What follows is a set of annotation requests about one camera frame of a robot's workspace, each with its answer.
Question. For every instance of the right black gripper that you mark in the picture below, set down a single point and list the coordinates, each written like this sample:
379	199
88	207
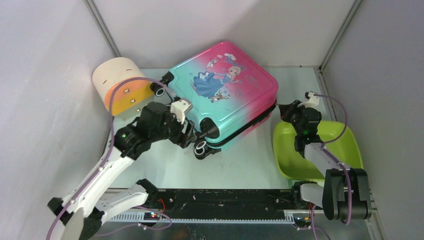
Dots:
286	110

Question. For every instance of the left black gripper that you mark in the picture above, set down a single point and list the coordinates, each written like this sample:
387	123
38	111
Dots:
182	139

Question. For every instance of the pink teal cartoon suitcase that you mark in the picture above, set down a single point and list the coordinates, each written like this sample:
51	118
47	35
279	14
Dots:
230	95

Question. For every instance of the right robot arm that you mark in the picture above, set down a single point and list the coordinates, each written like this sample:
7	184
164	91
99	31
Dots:
345	195

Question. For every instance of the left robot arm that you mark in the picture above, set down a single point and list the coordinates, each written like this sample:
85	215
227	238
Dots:
84	210

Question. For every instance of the lime green plastic tray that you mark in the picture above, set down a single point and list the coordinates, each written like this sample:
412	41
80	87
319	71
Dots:
294	167

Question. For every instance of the cream orange cylindrical container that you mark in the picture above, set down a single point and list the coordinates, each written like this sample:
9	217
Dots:
132	96

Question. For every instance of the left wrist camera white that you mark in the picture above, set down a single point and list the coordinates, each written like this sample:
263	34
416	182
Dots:
180	108

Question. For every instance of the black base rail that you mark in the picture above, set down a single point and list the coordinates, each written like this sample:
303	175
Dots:
225	204

